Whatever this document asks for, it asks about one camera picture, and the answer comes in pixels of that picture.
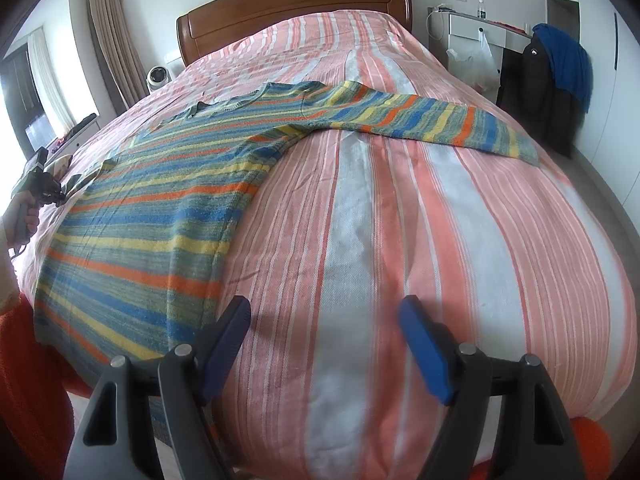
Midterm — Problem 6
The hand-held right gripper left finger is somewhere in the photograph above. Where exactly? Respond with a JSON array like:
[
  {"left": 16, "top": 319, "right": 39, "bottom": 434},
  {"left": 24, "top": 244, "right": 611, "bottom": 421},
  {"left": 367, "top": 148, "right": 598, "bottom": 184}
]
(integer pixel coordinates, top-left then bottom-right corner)
[{"left": 64, "top": 295, "right": 252, "bottom": 480}]

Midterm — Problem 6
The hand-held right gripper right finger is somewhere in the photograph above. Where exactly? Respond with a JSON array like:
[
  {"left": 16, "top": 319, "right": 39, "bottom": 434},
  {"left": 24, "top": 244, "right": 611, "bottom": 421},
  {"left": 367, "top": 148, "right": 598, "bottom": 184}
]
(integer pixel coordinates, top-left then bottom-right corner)
[{"left": 397, "top": 295, "right": 587, "bottom": 480}]

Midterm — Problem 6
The striped knit sweater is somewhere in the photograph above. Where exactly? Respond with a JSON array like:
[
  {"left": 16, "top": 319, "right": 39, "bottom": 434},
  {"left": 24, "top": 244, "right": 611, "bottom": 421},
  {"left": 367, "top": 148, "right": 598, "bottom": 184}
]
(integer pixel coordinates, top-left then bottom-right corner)
[{"left": 32, "top": 80, "right": 541, "bottom": 431}]

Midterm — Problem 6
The person's left forearm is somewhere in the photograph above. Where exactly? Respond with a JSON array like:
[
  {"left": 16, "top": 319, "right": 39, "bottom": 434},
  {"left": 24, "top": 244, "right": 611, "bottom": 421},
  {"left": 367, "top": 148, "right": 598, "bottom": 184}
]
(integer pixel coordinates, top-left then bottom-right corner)
[{"left": 0, "top": 240, "right": 23, "bottom": 313}]

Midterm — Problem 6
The person's left hand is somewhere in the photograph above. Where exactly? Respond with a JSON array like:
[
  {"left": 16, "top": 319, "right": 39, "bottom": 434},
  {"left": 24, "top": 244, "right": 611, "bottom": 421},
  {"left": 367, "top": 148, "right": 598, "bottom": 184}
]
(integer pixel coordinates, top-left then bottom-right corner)
[{"left": 0, "top": 194, "right": 41, "bottom": 257}]

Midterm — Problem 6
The chevron patterned pillow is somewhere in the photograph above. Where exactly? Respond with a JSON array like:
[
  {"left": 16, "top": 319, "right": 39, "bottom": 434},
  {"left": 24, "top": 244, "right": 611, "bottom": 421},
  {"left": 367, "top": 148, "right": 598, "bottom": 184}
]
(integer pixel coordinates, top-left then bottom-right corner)
[{"left": 49, "top": 154, "right": 74, "bottom": 180}]

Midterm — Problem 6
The white desk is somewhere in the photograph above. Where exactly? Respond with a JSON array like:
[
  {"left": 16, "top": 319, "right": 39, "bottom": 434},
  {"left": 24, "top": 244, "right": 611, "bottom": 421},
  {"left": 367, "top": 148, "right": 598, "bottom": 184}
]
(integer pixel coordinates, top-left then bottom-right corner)
[{"left": 46, "top": 111, "right": 101, "bottom": 162}]

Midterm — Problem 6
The window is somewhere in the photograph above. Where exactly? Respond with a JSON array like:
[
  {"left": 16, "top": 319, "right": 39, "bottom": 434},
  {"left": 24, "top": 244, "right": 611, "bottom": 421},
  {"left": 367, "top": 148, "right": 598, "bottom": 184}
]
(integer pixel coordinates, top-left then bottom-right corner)
[{"left": 0, "top": 42, "right": 53, "bottom": 153}]

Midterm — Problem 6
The sheer white curtain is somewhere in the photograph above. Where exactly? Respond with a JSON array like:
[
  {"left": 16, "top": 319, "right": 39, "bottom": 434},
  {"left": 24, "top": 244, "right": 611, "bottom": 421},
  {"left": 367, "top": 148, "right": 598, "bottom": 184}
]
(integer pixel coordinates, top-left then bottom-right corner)
[{"left": 26, "top": 26, "right": 77, "bottom": 133}]

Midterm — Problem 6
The pink striped bedspread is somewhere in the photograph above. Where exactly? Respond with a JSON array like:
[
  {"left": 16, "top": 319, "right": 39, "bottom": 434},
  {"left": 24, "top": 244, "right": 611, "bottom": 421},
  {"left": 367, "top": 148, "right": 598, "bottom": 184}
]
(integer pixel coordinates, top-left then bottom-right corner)
[{"left": 20, "top": 10, "right": 632, "bottom": 480}]

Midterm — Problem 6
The beige curtain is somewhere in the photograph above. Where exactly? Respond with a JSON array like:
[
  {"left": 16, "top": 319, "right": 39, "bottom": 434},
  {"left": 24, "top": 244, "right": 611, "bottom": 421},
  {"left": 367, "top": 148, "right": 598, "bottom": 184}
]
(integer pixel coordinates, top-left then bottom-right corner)
[{"left": 85, "top": 0, "right": 147, "bottom": 110}]

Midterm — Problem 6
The person's orange clothing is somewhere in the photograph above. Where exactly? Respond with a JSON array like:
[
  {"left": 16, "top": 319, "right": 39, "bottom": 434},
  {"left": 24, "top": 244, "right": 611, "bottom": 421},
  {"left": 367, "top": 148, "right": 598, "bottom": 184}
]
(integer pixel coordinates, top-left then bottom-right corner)
[{"left": 0, "top": 294, "right": 622, "bottom": 480}]

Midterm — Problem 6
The black jacket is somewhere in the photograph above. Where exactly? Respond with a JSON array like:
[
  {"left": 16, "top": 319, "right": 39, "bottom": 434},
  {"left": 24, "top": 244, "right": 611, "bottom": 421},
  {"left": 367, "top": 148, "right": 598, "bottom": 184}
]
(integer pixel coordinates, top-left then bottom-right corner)
[{"left": 499, "top": 35, "right": 587, "bottom": 159}]

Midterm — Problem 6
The white plastic bag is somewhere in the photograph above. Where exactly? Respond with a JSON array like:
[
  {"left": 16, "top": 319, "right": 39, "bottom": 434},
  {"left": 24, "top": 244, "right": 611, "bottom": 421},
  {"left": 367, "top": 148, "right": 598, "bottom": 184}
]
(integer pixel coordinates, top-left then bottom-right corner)
[{"left": 446, "top": 30, "right": 502, "bottom": 93}]

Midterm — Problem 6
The wooden headboard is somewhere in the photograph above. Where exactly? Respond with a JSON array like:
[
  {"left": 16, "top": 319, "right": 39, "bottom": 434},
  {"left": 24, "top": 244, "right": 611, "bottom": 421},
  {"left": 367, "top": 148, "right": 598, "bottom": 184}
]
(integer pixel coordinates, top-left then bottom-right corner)
[{"left": 176, "top": 0, "right": 414, "bottom": 68}]

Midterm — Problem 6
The blue cloth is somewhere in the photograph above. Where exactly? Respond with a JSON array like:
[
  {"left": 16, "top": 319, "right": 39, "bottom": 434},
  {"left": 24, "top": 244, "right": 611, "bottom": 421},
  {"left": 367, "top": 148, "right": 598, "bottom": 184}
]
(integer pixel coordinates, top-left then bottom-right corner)
[{"left": 531, "top": 23, "right": 594, "bottom": 116}]

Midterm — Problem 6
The white cabinet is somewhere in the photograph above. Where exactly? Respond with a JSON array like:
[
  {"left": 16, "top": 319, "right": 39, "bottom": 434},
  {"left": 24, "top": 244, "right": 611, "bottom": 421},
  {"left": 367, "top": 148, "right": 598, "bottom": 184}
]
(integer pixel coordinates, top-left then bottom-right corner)
[{"left": 446, "top": 12, "right": 534, "bottom": 83}]

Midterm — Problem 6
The white cable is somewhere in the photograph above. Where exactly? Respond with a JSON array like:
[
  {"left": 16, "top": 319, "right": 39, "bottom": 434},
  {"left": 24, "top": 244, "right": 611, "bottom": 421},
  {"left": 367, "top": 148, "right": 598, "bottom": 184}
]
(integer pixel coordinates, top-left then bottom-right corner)
[{"left": 425, "top": 4, "right": 452, "bottom": 42}]

